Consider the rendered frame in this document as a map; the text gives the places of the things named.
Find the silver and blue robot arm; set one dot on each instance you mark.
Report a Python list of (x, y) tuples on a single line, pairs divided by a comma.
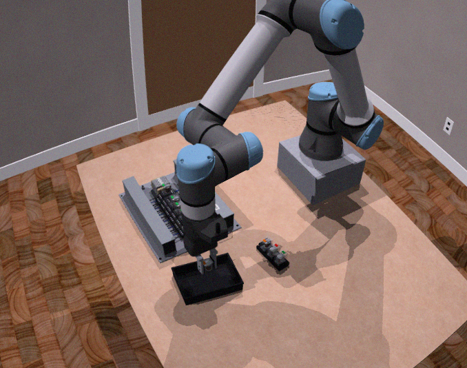
[(334, 109)]

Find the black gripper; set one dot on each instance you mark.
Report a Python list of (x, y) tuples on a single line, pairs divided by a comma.
[(210, 227)]

